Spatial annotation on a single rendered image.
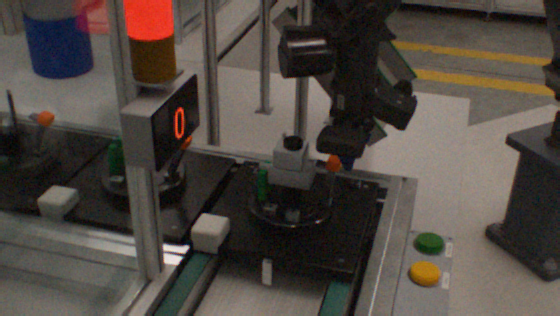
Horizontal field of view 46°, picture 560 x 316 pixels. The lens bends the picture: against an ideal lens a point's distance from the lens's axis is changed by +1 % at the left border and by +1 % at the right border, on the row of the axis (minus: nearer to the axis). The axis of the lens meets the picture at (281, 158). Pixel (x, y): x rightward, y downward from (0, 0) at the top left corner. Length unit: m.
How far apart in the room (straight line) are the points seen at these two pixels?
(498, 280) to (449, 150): 0.42
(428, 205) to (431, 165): 0.15
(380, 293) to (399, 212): 0.20
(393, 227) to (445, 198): 0.28
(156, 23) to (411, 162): 0.80
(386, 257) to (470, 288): 0.18
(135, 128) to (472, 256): 0.65
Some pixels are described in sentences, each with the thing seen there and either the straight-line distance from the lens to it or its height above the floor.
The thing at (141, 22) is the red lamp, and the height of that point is 1.33.
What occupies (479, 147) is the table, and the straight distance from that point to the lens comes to 1.49.
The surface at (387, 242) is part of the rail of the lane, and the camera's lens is 1.00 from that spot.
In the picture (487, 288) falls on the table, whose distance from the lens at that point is 1.11.
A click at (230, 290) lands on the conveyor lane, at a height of 0.92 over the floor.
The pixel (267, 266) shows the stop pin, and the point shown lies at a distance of 0.93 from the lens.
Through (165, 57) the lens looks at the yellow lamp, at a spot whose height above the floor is 1.29.
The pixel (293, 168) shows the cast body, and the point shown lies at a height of 1.06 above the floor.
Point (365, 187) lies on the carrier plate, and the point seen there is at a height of 0.97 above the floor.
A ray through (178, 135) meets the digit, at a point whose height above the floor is 1.19.
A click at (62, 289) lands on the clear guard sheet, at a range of 0.73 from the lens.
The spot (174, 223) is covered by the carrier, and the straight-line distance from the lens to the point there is 1.00.
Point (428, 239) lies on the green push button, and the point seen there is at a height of 0.97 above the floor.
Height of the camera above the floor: 1.56
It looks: 31 degrees down
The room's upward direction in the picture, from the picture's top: 1 degrees clockwise
